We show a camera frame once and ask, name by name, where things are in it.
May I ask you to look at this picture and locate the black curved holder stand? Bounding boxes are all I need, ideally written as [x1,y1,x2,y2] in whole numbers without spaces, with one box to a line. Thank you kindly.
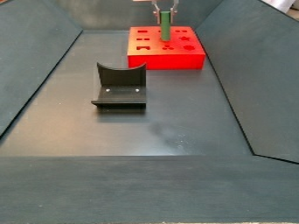
[90,64,146,109]

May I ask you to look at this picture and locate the red shape sorting board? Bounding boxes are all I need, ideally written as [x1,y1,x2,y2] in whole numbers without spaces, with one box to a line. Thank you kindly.
[126,26,205,70]

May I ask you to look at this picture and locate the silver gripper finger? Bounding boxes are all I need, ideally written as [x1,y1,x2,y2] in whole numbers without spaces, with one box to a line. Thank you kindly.
[170,0,180,24]
[150,0,160,24]

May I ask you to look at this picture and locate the green round cylinder peg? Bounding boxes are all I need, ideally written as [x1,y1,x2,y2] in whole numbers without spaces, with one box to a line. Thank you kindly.
[160,11,170,41]

